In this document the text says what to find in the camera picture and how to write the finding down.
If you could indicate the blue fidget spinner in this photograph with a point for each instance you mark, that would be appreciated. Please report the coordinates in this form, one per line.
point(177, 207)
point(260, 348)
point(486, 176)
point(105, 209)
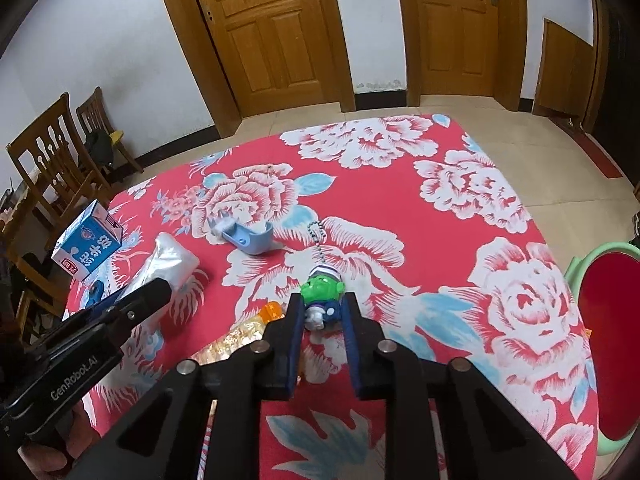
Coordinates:
point(95, 292)

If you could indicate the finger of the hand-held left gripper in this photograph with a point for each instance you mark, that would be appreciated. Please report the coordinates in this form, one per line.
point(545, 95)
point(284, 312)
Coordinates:
point(145, 300)
point(107, 305)

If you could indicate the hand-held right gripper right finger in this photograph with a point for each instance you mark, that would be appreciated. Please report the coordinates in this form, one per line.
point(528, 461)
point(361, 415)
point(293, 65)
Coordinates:
point(350, 340)

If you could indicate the low wooden cabinet door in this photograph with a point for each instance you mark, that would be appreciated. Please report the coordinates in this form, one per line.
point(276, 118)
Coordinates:
point(565, 70)

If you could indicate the red stool with green rim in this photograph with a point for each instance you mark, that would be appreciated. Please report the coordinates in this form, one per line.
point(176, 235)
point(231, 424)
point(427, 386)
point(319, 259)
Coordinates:
point(610, 340)

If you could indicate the person's left hand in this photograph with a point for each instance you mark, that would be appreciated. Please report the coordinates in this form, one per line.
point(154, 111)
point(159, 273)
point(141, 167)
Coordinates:
point(85, 435)

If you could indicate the dark doorway wooden frame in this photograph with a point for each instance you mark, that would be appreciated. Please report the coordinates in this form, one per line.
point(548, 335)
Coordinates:
point(615, 85)

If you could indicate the blue white milk carton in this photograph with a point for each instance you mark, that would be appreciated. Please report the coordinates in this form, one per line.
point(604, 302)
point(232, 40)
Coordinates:
point(90, 245)

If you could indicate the dark cloth on chair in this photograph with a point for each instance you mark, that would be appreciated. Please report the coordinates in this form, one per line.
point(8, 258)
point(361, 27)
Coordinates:
point(100, 147)

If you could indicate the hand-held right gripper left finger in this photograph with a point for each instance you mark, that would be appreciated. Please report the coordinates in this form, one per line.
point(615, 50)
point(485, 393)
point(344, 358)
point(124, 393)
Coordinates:
point(295, 330)

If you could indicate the red floor mat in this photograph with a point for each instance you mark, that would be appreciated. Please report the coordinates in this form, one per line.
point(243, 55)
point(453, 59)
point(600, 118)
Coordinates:
point(600, 155)

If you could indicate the clear bottle with orange cap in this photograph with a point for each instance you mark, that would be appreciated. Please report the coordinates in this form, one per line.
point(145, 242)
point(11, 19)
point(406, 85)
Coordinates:
point(240, 335)

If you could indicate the light blue plastic holder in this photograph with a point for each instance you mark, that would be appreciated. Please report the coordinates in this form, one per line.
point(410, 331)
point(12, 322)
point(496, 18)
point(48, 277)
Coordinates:
point(247, 240)

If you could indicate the brown wooden chair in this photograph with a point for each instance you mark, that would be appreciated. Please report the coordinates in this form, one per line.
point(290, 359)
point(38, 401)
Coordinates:
point(50, 160)
point(97, 115)
point(25, 270)

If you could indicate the silver plastic bag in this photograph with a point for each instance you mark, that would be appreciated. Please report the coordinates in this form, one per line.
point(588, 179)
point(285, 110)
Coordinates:
point(170, 260)

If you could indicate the red floral tablecloth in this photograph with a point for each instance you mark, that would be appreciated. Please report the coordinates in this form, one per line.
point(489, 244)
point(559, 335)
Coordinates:
point(450, 260)

